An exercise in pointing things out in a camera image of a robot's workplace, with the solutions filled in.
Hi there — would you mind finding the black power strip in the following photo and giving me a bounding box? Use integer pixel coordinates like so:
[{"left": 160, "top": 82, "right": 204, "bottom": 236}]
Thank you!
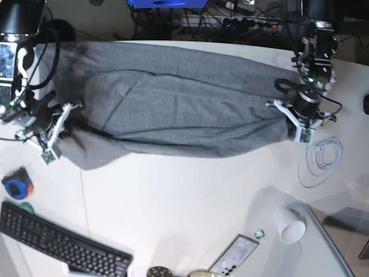
[{"left": 219, "top": 16, "right": 286, "bottom": 30}]

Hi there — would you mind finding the small green white packet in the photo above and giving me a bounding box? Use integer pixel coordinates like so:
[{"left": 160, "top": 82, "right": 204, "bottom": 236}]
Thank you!
[{"left": 254, "top": 230, "right": 265, "bottom": 239}]

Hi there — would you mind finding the blue black tape measure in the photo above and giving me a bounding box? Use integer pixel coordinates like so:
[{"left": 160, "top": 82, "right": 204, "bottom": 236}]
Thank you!
[{"left": 1, "top": 167, "right": 33, "bottom": 200}]

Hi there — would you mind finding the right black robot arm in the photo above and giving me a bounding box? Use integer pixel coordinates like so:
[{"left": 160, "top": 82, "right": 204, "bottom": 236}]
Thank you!
[{"left": 1, "top": 1, "right": 68, "bottom": 143}]

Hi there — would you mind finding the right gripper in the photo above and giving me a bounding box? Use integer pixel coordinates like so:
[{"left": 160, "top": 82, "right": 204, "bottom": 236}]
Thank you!
[{"left": 16, "top": 91, "right": 62, "bottom": 141}]

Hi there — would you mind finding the black computer keyboard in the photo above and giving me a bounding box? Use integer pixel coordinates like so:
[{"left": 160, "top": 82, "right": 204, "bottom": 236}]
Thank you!
[{"left": 1, "top": 201, "right": 133, "bottom": 276}]

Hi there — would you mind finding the blue box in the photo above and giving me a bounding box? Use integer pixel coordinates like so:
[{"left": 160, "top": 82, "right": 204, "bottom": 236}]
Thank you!
[{"left": 127, "top": 0, "right": 207, "bottom": 9}]

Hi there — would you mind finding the black gold dotted lid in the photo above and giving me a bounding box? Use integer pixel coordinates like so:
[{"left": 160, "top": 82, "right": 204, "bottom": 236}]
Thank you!
[{"left": 147, "top": 267, "right": 173, "bottom": 277}]

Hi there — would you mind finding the green tape roll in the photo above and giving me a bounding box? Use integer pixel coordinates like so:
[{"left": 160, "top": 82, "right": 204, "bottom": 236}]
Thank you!
[{"left": 18, "top": 202, "right": 35, "bottom": 215}]

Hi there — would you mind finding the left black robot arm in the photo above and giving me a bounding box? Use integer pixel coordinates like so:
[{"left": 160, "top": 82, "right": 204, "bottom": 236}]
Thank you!
[{"left": 274, "top": 1, "right": 342, "bottom": 124}]

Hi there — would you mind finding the white paper cup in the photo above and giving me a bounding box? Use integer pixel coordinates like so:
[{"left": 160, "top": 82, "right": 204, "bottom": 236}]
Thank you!
[{"left": 273, "top": 208, "right": 306, "bottom": 245}]

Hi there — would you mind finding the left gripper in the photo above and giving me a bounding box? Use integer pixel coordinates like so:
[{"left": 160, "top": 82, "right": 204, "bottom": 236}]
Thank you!
[{"left": 285, "top": 89, "right": 321, "bottom": 121}]

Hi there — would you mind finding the round metal tin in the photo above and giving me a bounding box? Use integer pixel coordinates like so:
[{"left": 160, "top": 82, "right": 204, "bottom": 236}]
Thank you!
[{"left": 187, "top": 269, "right": 215, "bottom": 277}]

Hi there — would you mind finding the smartphone with clear case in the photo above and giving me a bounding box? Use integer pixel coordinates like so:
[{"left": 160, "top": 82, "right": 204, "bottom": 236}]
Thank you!
[{"left": 209, "top": 234, "right": 259, "bottom": 276}]

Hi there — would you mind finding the white coiled cable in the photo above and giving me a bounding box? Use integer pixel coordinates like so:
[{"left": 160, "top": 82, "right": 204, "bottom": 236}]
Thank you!
[{"left": 296, "top": 137, "right": 344, "bottom": 189}]

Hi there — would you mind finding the black round object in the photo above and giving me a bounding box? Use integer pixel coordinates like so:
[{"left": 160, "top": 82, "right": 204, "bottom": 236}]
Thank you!
[{"left": 363, "top": 95, "right": 369, "bottom": 115}]

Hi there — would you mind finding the grey laptop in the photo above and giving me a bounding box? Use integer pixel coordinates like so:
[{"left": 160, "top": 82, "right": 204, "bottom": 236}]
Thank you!
[{"left": 278, "top": 202, "right": 368, "bottom": 276}]

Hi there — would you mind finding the grey t-shirt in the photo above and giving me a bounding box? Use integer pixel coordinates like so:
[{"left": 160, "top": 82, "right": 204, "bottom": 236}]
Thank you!
[{"left": 51, "top": 42, "right": 299, "bottom": 170}]

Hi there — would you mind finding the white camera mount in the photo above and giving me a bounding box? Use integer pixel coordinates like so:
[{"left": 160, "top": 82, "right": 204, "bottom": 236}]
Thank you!
[
  {"left": 265, "top": 99, "right": 337, "bottom": 144},
  {"left": 15, "top": 101, "right": 82, "bottom": 164}
]

